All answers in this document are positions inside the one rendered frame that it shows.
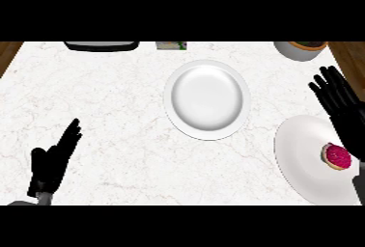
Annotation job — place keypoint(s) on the green and white box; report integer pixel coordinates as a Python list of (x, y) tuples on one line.
[(172, 45)]

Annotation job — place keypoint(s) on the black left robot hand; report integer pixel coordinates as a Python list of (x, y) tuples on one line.
[(54, 160)]

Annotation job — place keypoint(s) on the grey pot with brown rim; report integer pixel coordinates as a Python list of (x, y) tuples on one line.
[(299, 50)]

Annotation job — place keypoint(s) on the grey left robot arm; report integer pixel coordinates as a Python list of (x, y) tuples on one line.
[(33, 200)]

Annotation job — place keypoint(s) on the white oval plate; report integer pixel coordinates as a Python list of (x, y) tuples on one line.
[(207, 99)]

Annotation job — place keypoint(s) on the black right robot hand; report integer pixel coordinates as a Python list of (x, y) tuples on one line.
[(346, 109)]

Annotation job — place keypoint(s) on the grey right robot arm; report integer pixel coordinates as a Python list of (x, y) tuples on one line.
[(360, 186)]

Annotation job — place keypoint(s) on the white round plate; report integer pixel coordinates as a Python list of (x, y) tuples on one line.
[(309, 164)]

